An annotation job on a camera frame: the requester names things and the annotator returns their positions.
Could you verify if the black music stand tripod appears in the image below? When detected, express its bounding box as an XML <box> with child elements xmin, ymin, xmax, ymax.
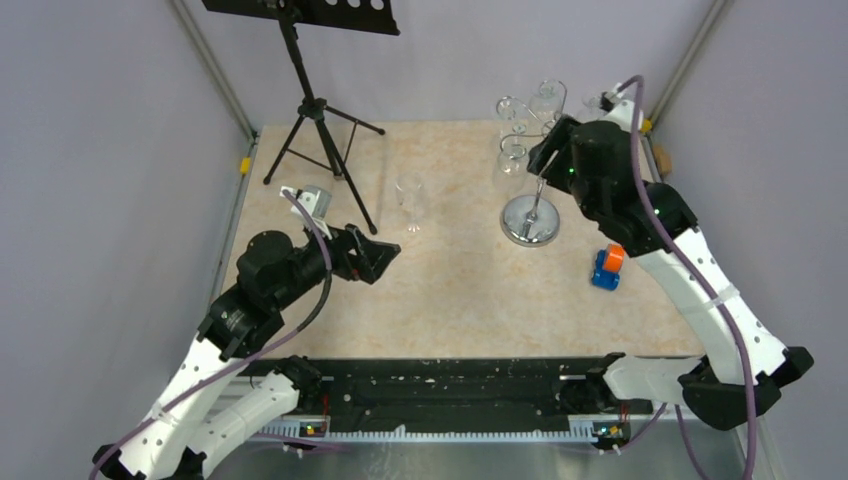
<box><xmin>203</xmin><ymin>0</ymin><xmax>400</xmax><ymax>235</ymax></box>

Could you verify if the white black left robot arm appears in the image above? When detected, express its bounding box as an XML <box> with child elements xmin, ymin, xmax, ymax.
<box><xmin>90</xmin><ymin>224</ymin><xmax>401</xmax><ymax>479</ymax></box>

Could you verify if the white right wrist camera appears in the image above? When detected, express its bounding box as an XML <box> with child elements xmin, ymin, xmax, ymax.
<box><xmin>599</xmin><ymin>84</ymin><xmax>626</xmax><ymax>112</ymax></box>

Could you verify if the left rear wine glass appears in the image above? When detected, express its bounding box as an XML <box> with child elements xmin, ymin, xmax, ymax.
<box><xmin>528</xmin><ymin>79</ymin><xmax>568</xmax><ymax>123</ymax></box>

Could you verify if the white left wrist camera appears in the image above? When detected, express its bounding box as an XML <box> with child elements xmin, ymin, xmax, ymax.
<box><xmin>279</xmin><ymin>185</ymin><xmax>332</xmax><ymax>240</ymax></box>

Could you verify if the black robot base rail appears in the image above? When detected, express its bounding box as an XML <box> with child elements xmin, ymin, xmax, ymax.
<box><xmin>261</xmin><ymin>357</ymin><xmax>664</xmax><ymax>447</ymax></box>

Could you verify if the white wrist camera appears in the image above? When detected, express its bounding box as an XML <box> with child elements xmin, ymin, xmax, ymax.
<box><xmin>599</xmin><ymin>84</ymin><xmax>626</xmax><ymax>112</ymax></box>
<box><xmin>279</xmin><ymin>185</ymin><xmax>332</xmax><ymax>240</ymax></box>

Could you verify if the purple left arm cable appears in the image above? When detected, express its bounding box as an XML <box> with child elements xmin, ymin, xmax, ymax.
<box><xmin>89</xmin><ymin>192</ymin><xmax>334</xmax><ymax>480</ymax></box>

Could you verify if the chrome wine glass rack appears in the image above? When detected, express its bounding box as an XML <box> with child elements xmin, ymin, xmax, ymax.
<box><xmin>493</xmin><ymin>78</ymin><xmax>568</xmax><ymax>248</ymax></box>

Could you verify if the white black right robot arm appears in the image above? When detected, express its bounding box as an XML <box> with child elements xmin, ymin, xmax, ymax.
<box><xmin>528</xmin><ymin>107</ymin><xmax>814</xmax><ymax>431</ymax></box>

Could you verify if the plain clear wine glass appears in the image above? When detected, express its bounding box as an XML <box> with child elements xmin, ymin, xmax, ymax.
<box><xmin>491</xmin><ymin>127</ymin><xmax>528</xmax><ymax>197</ymax></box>

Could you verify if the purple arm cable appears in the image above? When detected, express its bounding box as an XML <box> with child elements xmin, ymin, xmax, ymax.
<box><xmin>616</xmin><ymin>74</ymin><xmax>760</xmax><ymax>480</ymax></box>
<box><xmin>89</xmin><ymin>192</ymin><xmax>334</xmax><ymax>480</ymax></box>

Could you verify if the blue orange toy truck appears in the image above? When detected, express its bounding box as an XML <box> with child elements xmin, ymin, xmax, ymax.
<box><xmin>591</xmin><ymin>243</ymin><xmax>625</xmax><ymax>291</ymax></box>

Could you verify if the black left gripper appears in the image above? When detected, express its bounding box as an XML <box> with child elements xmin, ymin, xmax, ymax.
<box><xmin>274</xmin><ymin>213</ymin><xmax>401</xmax><ymax>308</ymax></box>

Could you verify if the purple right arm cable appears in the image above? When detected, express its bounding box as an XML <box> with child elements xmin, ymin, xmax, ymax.
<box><xmin>616</xmin><ymin>74</ymin><xmax>760</xmax><ymax>480</ymax></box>

